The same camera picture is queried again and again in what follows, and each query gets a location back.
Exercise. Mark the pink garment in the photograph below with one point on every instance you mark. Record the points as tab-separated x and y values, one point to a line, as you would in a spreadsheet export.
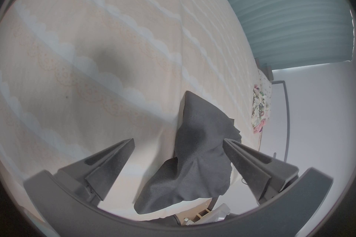
258	127

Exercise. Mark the grey bedside table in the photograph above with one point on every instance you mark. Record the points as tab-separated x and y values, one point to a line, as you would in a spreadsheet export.
264	69

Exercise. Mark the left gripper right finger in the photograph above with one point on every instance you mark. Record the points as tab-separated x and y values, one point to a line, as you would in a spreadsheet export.
256	172

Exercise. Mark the white printed pillow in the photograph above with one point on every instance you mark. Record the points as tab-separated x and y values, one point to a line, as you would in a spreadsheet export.
264	80

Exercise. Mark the bed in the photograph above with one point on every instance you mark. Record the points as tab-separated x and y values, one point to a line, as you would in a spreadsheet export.
83	36

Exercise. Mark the black T-shirt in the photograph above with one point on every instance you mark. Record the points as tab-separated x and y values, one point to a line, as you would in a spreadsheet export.
200	147

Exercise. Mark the blue-green curtain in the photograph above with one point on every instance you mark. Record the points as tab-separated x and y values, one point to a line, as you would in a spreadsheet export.
292	22

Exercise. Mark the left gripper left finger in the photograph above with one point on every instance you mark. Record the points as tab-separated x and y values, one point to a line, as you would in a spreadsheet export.
108	172

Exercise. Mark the white printed pyjama top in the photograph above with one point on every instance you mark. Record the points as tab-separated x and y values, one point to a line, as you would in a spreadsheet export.
261	108

